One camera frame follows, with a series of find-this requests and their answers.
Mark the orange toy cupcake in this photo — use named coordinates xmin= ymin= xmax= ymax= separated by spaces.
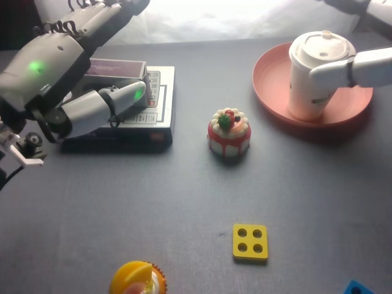
xmin=108 ymin=260 xmax=168 ymax=294

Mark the strawberry toy cake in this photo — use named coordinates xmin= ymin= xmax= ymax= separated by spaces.
xmin=207 ymin=107 xmax=253 ymax=162

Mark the purple card box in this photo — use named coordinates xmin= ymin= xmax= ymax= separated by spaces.
xmin=81 ymin=58 xmax=153 ymax=108

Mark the white backdrop sheet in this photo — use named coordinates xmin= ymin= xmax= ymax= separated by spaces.
xmin=32 ymin=0 xmax=392 ymax=50

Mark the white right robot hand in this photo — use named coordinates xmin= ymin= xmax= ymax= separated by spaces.
xmin=308 ymin=0 xmax=392 ymax=89

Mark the pink round plate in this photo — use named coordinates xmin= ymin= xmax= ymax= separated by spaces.
xmin=252 ymin=42 xmax=374 ymax=128

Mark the grey table cloth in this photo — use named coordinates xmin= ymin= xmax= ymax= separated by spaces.
xmin=0 ymin=38 xmax=392 ymax=294

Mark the yellow four-hole block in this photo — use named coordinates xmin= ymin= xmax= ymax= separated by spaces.
xmin=232 ymin=223 xmax=269 ymax=262

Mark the white calculator print box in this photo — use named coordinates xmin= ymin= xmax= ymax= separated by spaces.
xmin=59 ymin=65 xmax=176 ymax=154

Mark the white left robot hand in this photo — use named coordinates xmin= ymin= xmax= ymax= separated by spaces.
xmin=0 ymin=0 xmax=151 ymax=145

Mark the white paper coffee cup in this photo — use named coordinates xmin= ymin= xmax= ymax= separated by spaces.
xmin=287 ymin=29 xmax=358 ymax=121

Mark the blue block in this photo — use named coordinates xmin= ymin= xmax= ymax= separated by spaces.
xmin=342 ymin=279 xmax=376 ymax=294

